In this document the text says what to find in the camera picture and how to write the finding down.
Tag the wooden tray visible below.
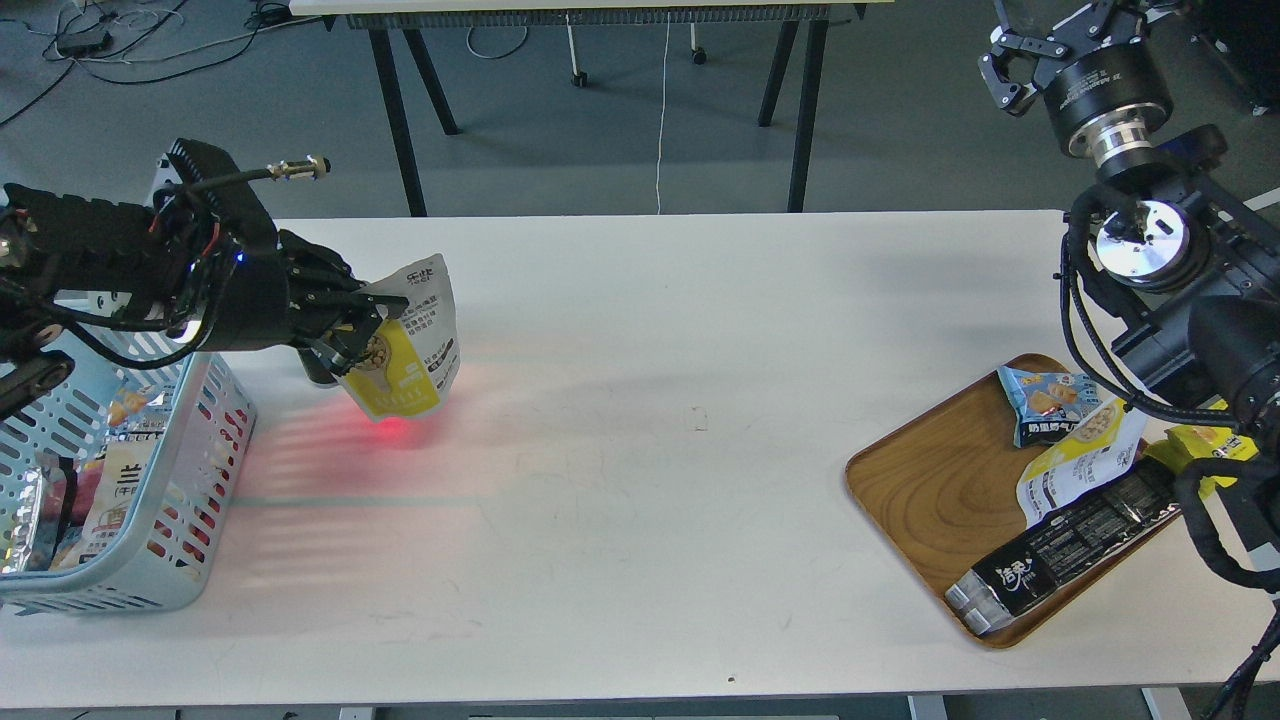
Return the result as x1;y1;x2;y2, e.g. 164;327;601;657
845;372;1178;650

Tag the black long snack package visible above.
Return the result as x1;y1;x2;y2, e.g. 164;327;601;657
943;457;1179;635

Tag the background black leg table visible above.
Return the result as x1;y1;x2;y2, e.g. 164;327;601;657
288;1;870;218

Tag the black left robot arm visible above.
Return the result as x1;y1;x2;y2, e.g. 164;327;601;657
3;138;410;418

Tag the yellow white snack pouch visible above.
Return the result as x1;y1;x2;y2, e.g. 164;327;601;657
340;252;460;421

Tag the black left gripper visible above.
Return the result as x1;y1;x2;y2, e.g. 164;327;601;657
200;228;410;378

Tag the blue snack packet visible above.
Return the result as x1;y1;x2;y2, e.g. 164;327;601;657
996;365;1101;448

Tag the black barcode scanner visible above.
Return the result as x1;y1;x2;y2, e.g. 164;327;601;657
296;346;338;387

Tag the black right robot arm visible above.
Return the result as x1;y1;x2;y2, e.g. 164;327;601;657
979;1;1277;596

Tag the yellow cartoon snack packet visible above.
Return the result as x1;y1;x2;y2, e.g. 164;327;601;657
1140;425;1258;475

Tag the light blue plastic basket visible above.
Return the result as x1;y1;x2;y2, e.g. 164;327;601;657
1;332;256;614

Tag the yellow white snack bag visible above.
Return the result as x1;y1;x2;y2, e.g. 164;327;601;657
1015;398;1149;529

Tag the white hanging cable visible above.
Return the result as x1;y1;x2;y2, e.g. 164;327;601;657
655;22;673;215

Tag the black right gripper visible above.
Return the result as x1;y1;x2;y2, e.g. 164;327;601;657
979;1;1181;159

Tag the white snack bag in basket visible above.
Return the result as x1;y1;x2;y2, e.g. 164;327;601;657
51;430;163;571

